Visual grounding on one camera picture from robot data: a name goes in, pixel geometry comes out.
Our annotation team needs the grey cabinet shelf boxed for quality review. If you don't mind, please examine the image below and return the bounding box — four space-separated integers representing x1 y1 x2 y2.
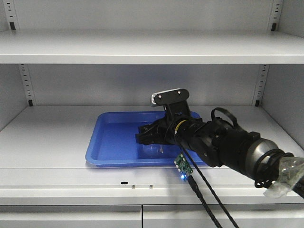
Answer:
0 106 304 205
0 30 304 65

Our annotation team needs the green circuit board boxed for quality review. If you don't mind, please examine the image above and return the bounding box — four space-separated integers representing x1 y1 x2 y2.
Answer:
174 153 193 181

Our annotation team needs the blue plastic tray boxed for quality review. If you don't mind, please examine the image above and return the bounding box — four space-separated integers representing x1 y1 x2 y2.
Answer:
85 111 209 169

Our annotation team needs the grey cabinet shelf upper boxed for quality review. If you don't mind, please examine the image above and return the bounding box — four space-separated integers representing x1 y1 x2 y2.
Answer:
0 30 304 65

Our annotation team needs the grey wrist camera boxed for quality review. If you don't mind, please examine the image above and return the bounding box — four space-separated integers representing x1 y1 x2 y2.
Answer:
151 88 190 107

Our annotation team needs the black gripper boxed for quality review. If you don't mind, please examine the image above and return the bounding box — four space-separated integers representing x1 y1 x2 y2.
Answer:
135 100 202 145

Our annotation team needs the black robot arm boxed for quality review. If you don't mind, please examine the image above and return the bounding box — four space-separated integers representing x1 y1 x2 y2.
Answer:
135 101 297 190

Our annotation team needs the clear glass beaker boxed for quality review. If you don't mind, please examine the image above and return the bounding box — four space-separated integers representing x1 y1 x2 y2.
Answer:
141 144 164 159

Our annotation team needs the grey cabinet shelf lower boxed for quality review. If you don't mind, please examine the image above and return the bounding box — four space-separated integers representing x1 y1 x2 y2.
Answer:
0 106 304 205

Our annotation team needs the black braided cable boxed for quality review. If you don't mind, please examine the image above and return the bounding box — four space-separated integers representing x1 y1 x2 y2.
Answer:
175 142 240 228

